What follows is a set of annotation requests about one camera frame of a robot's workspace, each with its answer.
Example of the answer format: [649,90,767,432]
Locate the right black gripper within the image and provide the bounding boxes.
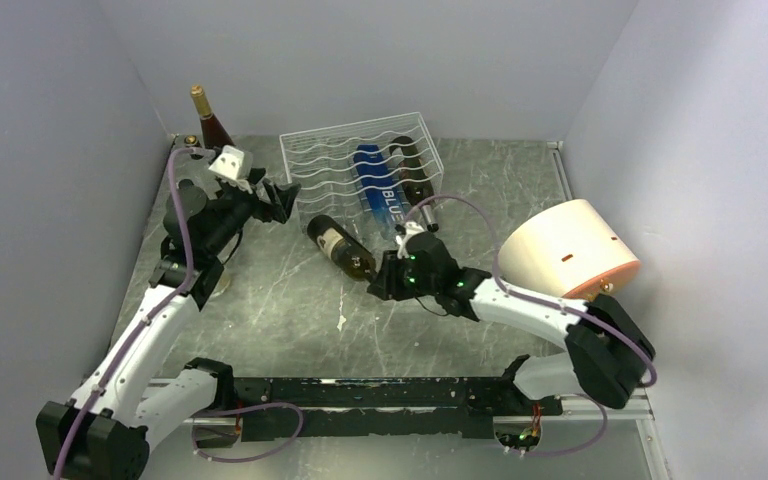
[368,249,440,301]

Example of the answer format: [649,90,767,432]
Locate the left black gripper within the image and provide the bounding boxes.
[203,168,301,255]

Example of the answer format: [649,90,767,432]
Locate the dark green wine bottle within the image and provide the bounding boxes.
[306,214,376,281]

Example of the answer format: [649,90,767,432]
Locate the dark red wine bottle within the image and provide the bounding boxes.
[190,84,235,149]

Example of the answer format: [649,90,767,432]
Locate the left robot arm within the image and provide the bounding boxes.
[35,168,300,479]

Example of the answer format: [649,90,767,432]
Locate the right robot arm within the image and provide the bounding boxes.
[367,232,655,414]

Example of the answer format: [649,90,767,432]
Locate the blue vodka bottle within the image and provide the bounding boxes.
[352,144,405,240]

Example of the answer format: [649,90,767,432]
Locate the dark bottle silver cap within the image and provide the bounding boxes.
[388,135,435,206]

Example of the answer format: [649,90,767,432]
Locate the cream cylindrical container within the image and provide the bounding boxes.
[498,199,641,300]

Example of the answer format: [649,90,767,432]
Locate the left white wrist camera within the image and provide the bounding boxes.
[208,145,253,183]

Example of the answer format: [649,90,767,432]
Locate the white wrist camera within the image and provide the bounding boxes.
[208,145,253,183]
[396,221,427,260]

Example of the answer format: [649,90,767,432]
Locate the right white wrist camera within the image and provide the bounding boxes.
[396,221,427,260]

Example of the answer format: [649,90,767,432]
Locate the white wire wine rack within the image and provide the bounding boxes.
[279,112,444,239]

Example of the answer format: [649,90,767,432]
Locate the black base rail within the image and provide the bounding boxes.
[79,376,654,444]

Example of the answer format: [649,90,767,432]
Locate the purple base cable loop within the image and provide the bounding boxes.
[190,401,306,464]

